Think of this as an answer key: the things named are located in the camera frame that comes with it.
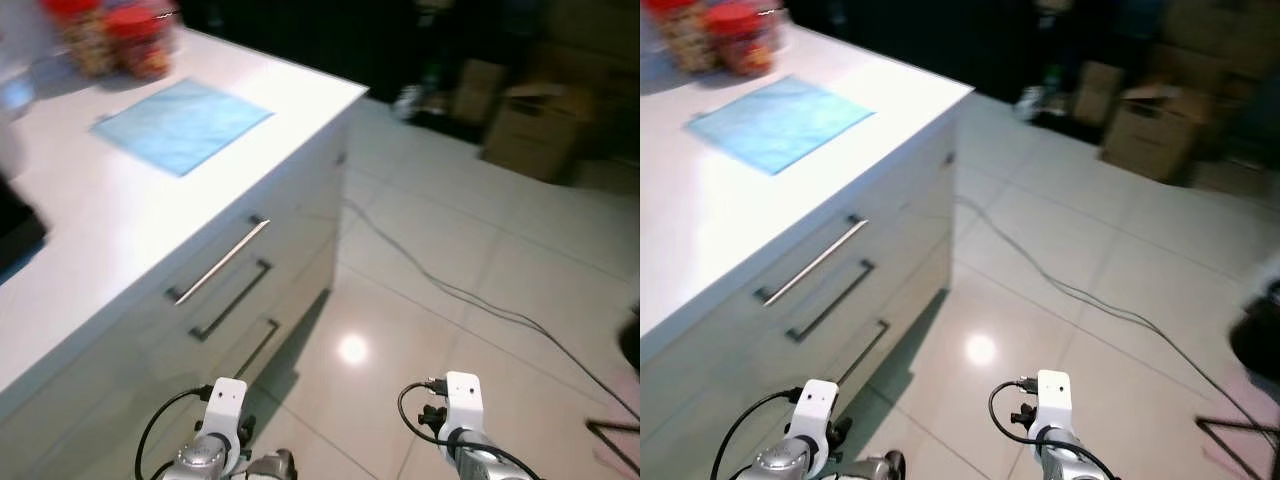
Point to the small cardboard box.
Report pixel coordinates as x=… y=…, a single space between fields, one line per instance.
x=1095 y=95
x=478 y=92

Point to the black metal frame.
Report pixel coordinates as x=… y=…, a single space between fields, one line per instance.
x=610 y=426
x=1235 y=426

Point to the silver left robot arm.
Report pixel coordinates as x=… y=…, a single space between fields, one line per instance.
x=200 y=460
x=785 y=462

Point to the white kitchen island cabinet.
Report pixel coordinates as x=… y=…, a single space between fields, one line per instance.
x=720 y=382
x=100 y=372

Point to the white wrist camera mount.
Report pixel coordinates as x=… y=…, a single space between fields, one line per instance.
x=463 y=395
x=818 y=402
x=1053 y=392
x=228 y=400

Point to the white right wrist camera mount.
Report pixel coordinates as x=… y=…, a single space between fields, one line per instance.
x=1053 y=392
x=463 y=395

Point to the black glass cooktop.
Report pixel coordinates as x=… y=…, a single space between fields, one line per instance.
x=15 y=235

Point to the light blue cloth mat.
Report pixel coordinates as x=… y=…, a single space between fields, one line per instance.
x=778 y=125
x=180 y=125

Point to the red lid snack jar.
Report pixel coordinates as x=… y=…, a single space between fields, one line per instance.
x=82 y=40
x=742 y=42
x=142 y=45
x=685 y=38

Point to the large open cardboard box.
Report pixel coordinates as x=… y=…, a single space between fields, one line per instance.
x=530 y=135
x=1150 y=140

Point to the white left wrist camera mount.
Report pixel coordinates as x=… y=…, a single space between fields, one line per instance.
x=818 y=402
x=228 y=400

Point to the black round object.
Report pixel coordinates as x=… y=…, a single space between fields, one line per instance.
x=632 y=345
x=1258 y=345

